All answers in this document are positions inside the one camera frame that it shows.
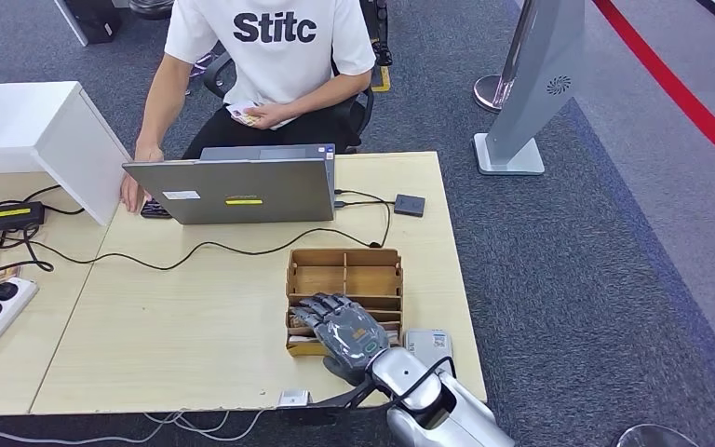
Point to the person's right hand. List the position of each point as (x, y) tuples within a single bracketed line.
[(134, 188)]

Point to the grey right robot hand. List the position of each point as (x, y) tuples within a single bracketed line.
[(351, 336)]

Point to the person's left hand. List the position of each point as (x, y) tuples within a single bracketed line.
[(271, 115)]

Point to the person's left forearm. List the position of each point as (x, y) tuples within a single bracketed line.
[(326, 95)]

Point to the person's right forearm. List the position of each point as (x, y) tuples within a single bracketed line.
[(160, 117)]

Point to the person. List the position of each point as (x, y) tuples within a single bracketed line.
[(277, 62)]

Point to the wooden card organizer box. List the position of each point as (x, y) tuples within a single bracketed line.
[(364, 281)]

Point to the grey card reader device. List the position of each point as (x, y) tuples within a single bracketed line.
[(428, 345)]

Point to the grey laptop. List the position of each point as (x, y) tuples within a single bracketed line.
[(240, 185)]

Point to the black office chair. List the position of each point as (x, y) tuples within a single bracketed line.
[(357, 114)]

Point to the white desk shelf box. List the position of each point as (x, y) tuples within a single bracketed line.
[(30, 123)]

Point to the black power adapter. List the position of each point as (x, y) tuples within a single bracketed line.
[(12, 217)]

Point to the small black square box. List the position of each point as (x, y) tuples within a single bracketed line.
[(408, 205)]

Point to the black computer tower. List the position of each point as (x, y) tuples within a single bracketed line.
[(95, 18)]

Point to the round chrome base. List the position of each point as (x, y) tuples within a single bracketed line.
[(656, 437)]

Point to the red floor tape line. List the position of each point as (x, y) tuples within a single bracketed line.
[(672, 79)]

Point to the black machine frame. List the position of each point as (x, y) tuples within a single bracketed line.
[(381, 31)]

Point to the chrome stanchion post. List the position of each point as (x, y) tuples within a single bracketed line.
[(493, 92)]

